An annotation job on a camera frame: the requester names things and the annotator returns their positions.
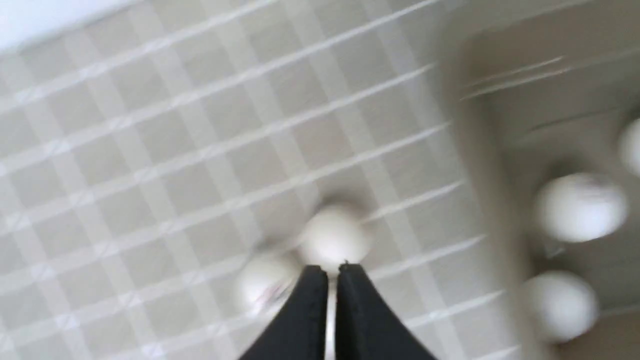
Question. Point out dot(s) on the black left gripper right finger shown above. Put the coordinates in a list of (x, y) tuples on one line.
[(365, 327)]

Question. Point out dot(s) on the grey checked tablecloth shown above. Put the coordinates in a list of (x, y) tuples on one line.
[(146, 156)]

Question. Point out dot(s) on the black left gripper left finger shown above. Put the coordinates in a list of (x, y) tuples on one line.
[(298, 331)]

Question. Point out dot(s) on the olive green plastic bin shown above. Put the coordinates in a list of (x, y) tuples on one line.
[(539, 89)]

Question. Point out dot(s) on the white ball with logo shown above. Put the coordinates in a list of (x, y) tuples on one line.
[(265, 282), (580, 207)]

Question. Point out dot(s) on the white ball with logo top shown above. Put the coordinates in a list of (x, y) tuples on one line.
[(580, 207)]

